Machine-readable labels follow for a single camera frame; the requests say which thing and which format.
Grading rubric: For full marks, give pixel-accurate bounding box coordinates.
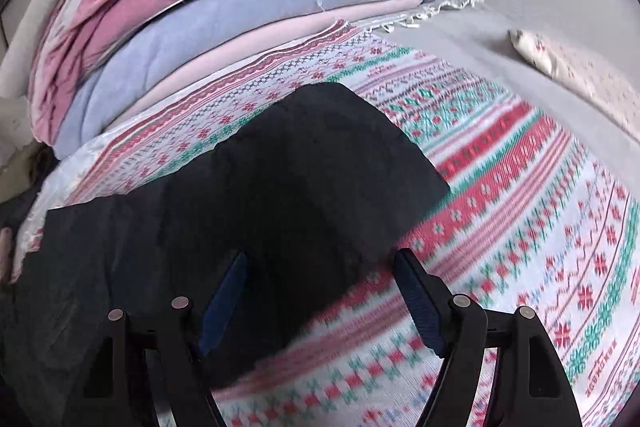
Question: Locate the black quilted puffer jacket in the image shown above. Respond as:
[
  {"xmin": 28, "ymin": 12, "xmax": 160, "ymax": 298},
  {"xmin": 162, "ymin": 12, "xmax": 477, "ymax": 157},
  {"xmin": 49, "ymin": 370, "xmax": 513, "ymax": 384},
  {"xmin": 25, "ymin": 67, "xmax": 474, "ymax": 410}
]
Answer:
[{"xmin": 1, "ymin": 83, "xmax": 449, "ymax": 426}]

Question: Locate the patterned red green blanket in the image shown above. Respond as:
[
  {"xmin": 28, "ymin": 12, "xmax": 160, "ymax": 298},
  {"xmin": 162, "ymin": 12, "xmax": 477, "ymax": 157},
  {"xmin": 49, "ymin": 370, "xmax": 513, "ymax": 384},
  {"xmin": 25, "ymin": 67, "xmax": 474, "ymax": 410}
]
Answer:
[{"xmin": 15, "ymin": 22, "xmax": 639, "ymax": 426}]

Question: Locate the olive green folded garment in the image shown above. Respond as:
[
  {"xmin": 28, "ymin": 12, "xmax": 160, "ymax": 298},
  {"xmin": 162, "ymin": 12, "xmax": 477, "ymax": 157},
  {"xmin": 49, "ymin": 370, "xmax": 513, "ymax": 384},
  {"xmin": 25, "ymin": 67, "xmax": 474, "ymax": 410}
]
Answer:
[{"xmin": 0, "ymin": 141, "xmax": 58, "ymax": 202}]

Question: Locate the floral pillow at bedside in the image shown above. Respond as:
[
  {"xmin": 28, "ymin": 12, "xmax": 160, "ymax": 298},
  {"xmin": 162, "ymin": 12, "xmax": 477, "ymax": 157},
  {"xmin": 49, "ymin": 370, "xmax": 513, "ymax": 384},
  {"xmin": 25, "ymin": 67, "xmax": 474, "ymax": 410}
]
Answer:
[{"xmin": 508, "ymin": 29, "xmax": 639, "ymax": 142}]

